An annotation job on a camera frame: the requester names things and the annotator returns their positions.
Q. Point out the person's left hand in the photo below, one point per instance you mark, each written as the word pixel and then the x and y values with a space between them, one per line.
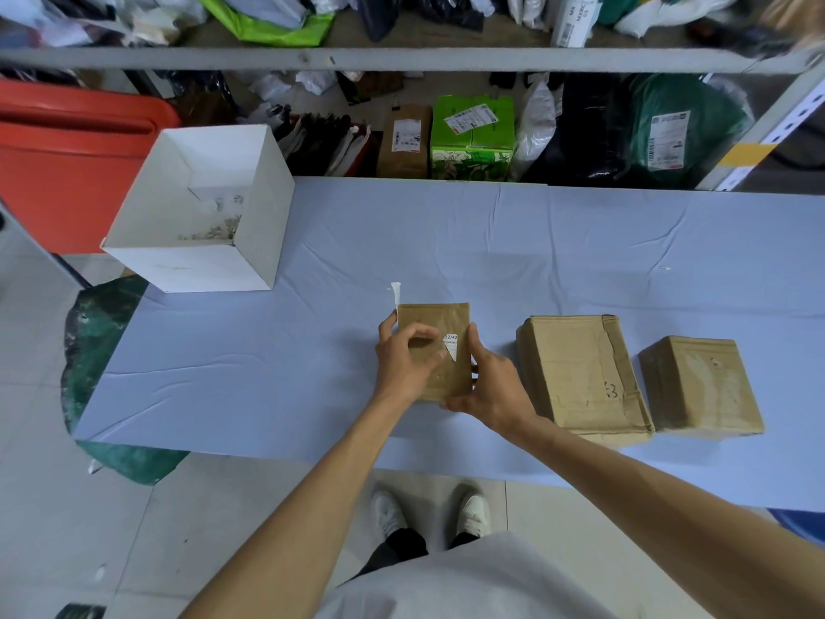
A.
pixel 403 373

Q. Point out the person's right hand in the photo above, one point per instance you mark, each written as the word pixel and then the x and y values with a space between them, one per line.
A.
pixel 496 396

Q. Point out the person's left thumb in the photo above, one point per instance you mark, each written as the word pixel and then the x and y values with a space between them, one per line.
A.
pixel 433 362

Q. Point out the person's right thumb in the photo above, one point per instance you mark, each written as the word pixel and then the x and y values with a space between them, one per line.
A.
pixel 475 351

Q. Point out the small labelled cardboard box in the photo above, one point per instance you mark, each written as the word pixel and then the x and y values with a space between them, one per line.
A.
pixel 433 319

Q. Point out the person's left forearm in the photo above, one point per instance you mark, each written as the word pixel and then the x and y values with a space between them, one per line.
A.
pixel 303 509

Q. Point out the person's right forearm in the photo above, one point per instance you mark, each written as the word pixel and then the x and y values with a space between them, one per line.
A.
pixel 670 515

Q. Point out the white peeled paper strip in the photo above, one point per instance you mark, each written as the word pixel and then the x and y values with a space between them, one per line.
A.
pixel 396 296

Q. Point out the large taped cardboard box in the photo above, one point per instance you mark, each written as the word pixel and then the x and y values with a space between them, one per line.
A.
pixel 580 373

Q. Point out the person's right white shoe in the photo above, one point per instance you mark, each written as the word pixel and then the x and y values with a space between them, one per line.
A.
pixel 473 512

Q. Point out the person's white shoe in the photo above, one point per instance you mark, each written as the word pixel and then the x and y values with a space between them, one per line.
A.
pixel 388 514
pixel 473 512

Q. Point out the person's left white shoe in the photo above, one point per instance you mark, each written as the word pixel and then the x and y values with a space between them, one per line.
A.
pixel 388 514

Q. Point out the light blue table cloth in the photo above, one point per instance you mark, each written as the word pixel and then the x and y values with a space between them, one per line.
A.
pixel 271 354

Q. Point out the person's black trousers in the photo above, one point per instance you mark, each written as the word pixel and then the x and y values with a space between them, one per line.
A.
pixel 403 547

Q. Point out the green patterned carton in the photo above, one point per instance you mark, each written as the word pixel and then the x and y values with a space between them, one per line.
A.
pixel 470 157

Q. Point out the brown parcel with label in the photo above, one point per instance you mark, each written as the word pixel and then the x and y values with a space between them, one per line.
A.
pixel 403 157

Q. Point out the white plastic parcel bag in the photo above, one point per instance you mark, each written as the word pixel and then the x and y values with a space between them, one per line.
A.
pixel 533 132

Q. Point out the squat brown cardboard box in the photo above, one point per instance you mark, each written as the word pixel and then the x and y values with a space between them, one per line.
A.
pixel 699 386

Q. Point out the person's white shirt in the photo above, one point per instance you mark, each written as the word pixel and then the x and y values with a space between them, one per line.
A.
pixel 470 586

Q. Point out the row of dark folded bags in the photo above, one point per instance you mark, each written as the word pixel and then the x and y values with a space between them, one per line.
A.
pixel 322 144

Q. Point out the black plastic parcel bag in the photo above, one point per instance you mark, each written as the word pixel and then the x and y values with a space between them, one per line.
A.
pixel 593 135

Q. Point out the open white cardboard box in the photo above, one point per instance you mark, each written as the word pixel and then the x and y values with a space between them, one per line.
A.
pixel 193 264

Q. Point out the grey metal shelf rack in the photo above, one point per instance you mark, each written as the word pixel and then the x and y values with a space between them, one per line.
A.
pixel 412 59

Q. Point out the dark green parcel bag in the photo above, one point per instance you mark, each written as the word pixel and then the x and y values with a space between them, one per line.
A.
pixel 709 122

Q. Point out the dark green sack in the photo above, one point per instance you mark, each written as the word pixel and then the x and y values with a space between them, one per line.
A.
pixel 90 341

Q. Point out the black crumpled plastic bags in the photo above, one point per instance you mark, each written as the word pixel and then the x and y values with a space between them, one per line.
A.
pixel 425 9

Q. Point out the tall white labelled parcel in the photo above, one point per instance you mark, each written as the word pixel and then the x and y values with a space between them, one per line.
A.
pixel 573 19

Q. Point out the bright green shopping bag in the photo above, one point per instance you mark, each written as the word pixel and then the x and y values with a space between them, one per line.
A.
pixel 271 28

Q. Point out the blue plastic crate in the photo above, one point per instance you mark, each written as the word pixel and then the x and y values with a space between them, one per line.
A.
pixel 802 525

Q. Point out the large white plastic bag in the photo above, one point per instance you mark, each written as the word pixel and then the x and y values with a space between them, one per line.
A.
pixel 683 9

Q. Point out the red plastic bin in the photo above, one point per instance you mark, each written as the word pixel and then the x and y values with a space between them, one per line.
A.
pixel 64 180

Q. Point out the pile of white crumpled bags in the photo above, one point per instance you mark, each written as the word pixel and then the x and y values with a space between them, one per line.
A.
pixel 77 19

